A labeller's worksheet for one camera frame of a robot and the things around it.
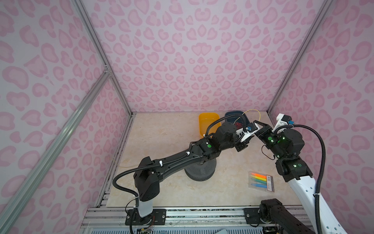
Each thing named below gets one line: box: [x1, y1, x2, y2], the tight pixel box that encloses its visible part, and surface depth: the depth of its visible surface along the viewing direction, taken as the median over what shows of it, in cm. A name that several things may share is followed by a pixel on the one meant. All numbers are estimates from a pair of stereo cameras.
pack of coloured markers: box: [248, 170, 275, 193], surface depth 86 cm
